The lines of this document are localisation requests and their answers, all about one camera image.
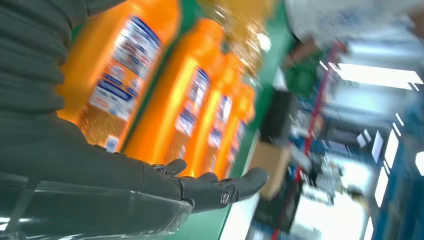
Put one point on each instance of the green table mat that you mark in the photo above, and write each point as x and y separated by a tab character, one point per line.
205	225

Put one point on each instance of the person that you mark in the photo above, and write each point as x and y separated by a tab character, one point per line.
331	16

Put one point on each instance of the white table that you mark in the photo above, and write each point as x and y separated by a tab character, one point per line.
238	218

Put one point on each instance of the red blue metal rack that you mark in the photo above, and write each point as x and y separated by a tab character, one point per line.
314	109

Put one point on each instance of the yellow plastic wrapped cardboard sheet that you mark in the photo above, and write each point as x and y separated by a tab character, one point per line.
238	30

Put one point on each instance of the black zip case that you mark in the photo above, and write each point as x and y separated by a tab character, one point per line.
278	116

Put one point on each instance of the brown cardboard box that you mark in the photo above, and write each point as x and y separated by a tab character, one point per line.
271	165

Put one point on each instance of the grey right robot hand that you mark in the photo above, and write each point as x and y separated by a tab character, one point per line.
82	185

